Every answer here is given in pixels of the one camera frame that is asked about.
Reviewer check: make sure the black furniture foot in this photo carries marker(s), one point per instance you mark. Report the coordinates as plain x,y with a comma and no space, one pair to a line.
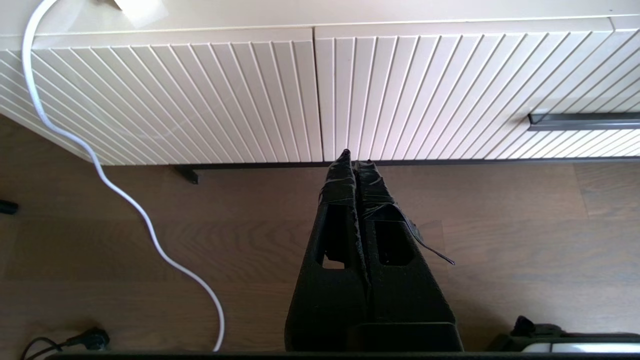
7,207

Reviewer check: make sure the white ribbed sideboard cabinet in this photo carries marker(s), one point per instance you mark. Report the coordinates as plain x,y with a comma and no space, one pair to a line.
300,12

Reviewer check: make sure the black white robot base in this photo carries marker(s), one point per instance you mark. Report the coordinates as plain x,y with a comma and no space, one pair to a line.
535,334

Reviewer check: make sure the cream ribbed cabinet front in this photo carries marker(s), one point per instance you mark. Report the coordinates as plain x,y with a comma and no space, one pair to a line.
175,100
425,100

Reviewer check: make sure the cream ribbed drawer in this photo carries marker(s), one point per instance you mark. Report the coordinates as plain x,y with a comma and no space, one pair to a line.
620,80

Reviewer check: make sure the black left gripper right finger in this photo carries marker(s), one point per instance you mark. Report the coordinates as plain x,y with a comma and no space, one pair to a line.
410,295

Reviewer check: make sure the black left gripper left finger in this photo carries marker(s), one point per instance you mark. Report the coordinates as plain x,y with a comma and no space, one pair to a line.
330,300

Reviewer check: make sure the white power adapter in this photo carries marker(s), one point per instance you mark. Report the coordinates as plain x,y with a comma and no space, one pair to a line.
142,11

